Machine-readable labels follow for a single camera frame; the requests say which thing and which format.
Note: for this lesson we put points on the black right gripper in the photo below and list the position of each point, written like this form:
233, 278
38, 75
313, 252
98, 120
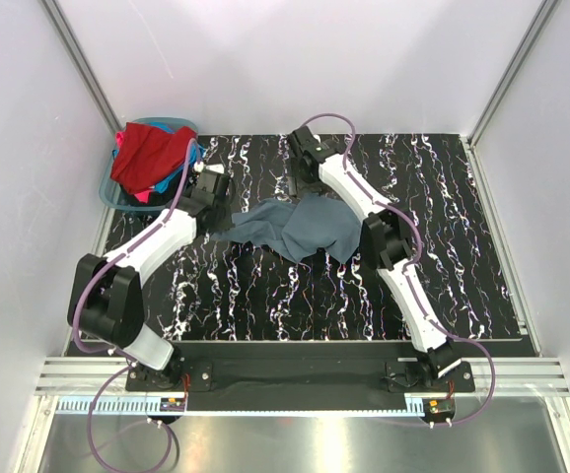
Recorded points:
296, 184

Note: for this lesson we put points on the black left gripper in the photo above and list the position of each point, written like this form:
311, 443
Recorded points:
227, 223

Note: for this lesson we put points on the grey-blue t shirt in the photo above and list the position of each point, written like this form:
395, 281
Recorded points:
298, 230

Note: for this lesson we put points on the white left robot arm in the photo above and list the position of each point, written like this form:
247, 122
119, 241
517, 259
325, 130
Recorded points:
107, 294

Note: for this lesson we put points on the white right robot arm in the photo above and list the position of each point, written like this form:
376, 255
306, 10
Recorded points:
389, 244

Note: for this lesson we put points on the black garment in basket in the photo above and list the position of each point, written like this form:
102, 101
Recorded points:
157, 201

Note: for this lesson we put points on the pink garment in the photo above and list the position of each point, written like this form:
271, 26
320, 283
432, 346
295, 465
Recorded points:
143, 196

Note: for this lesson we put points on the red t shirt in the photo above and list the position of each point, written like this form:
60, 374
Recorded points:
147, 155

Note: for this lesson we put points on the teal plastic laundry basket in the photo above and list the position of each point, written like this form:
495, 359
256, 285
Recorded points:
109, 190

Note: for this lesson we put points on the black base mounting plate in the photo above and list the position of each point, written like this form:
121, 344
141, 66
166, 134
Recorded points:
203, 375

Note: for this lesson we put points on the white slotted cable duct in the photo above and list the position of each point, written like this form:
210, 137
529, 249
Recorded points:
209, 405

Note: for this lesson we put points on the aluminium front rail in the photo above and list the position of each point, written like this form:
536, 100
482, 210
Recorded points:
507, 376

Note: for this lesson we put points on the aluminium frame post left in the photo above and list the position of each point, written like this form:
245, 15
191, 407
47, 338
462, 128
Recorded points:
75, 51

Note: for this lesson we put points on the aluminium frame post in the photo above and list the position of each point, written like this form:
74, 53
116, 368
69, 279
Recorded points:
539, 22
75, 51

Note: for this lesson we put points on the aluminium frame post right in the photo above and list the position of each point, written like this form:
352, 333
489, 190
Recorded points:
539, 22

